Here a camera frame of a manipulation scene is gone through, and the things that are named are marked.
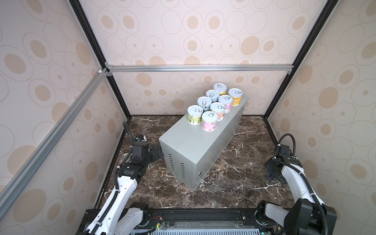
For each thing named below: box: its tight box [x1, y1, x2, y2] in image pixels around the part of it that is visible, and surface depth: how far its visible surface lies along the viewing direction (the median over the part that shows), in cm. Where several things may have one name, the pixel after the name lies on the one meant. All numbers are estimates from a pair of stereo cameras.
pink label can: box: [218, 94, 234, 114], surface depth 74 cm
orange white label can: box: [210, 101, 226, 122], surface depth 70 cm
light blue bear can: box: [205, 89, 221, 103], surface depth 76 cm
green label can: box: [187, 104, 204, 126], surface depth 69 cm
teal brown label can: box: [197, 95, 213, 112], surface depth 73 cm
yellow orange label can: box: [228, 88, 244, 107], surface depth 78 cm
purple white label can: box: [201, 110, 219, 132], surface depth 66 cm
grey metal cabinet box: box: [158, 98, 249, 191], surface depth 69 cm
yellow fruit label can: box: [212, 83, 228, 96], surface depth 81 cm
